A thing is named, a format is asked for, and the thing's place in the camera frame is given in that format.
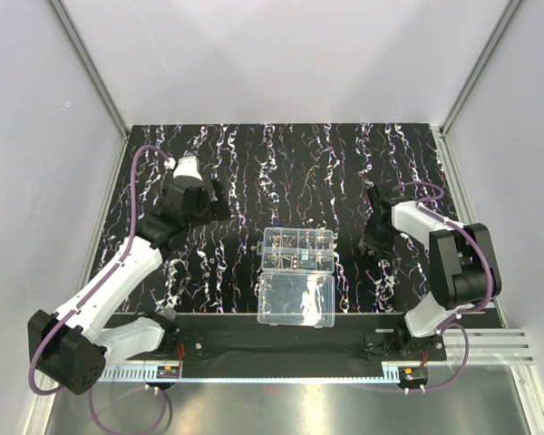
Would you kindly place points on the grey cable duct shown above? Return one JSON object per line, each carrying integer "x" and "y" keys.
{"x": 198, "y": 372}

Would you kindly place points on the clear plastic organizer box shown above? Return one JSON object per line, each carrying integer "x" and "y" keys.
{"x": 289, "y": 293}

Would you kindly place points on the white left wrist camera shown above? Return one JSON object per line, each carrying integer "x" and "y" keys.
{"x": 184, "y": 167}

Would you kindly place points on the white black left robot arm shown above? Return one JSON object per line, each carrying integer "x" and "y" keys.
{"x": 72, "y": 345}

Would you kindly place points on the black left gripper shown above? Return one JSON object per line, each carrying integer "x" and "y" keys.
{"x": 213, "y": 201}

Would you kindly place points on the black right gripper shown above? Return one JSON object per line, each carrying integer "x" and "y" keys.
{"x": 377, "y": 217}

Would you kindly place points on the aluminium frame profile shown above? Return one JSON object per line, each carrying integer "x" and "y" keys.
{"x": 71, "y": 32}

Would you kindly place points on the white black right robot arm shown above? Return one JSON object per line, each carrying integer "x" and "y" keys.
{"x": 463, "y": 270}

